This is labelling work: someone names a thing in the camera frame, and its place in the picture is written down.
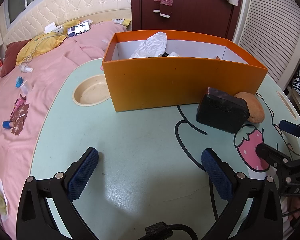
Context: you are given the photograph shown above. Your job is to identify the tan plush toy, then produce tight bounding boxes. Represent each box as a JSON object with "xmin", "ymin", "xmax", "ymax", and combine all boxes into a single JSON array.
[{"xmin": 234, "ymin": 92, "xmax": 265, "ymax": 124}]

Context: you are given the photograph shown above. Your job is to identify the black block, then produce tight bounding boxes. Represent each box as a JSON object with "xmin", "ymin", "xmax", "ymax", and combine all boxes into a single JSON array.
[{"xmin": 196, "ymin": 87, "xmax": 250, "ymax": 134}]

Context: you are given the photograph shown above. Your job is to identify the white plastic bag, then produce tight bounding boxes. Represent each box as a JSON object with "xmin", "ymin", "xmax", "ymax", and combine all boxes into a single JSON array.
[{"xmin": 130, "ymin": 31, "xmax": 167, "ymax": 59}]

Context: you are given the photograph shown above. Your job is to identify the snowman keychain toy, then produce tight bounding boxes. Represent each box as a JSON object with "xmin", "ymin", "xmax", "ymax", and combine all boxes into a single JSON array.
[{"xmin": 159, "ymin": 52, "xmax": 180, "ymax": 57}]

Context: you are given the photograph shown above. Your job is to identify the person right hand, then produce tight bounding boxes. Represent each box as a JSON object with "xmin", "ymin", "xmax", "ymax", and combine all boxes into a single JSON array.
[{"xmin": 280, "ymin": 197, "xmax": 300, "ymax": 230}]

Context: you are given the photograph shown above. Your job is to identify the brown cards on bed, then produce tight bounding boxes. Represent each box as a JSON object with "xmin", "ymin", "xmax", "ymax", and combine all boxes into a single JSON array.
[{"xmin": 10, "ymin": 94, "xmax": 30, "ymax": 135}]

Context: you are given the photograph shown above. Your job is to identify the white louvered wardrobe door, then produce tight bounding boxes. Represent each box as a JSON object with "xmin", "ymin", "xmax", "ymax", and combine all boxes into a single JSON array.
[{"xmin": 233, "ymin": 0, "xmax": 300, "ymax": 89}]

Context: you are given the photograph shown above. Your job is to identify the pink bed quilt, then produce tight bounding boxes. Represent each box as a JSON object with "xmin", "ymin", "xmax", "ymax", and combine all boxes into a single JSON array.
[{"xmin": 0, "ymin": 21, "xmax": 127, "ymax": 239}]

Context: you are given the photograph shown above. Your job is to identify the blue small toy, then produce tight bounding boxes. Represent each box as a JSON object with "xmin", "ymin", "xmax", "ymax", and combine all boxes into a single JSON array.
[{"xmin": 15, "ymin": 76, "xmax": 23, "ymax": 88}]

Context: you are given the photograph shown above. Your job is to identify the orange cardboard box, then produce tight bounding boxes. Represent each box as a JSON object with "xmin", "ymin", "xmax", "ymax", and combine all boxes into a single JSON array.
[{"xmin": 102, "ymin": 30, "xmax": 268, "ymax": 112}]

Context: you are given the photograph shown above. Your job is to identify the dark red pillow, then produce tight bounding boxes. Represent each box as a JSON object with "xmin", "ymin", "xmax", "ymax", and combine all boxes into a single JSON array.
[{"xmin": 1, "ymin": 40, "xmax": 30, "ymax": 77}]

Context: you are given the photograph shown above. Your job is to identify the dark red wooden door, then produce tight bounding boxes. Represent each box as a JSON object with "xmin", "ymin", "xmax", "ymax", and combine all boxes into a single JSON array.
[{"xmin": 131, "ymin": 0, "xmax": 242, "ymax": 40}]

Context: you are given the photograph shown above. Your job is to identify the yellow pillow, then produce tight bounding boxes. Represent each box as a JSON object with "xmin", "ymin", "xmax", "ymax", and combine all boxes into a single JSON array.
[{"xmin": 16, "ymin": 20, "xmax": 80, "ymax": 66}]

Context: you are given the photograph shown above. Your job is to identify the patterned phone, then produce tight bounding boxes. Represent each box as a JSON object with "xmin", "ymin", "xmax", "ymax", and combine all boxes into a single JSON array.
[{"xmin": 67, "ymin": 21, "xmax": 90, "ymax": 37}]

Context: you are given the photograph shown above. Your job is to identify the cream padded headboard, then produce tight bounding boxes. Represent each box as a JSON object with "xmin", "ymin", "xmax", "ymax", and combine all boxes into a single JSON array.
[{"xmin": 0, "ymin": 0, "xmax": 132, "ymax": 46}]

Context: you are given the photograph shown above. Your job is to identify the black cable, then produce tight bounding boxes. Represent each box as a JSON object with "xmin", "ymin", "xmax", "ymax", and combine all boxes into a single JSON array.
[{"xmin": 131, "ymin": 220, "xmax": 199, "ymax": 240}]

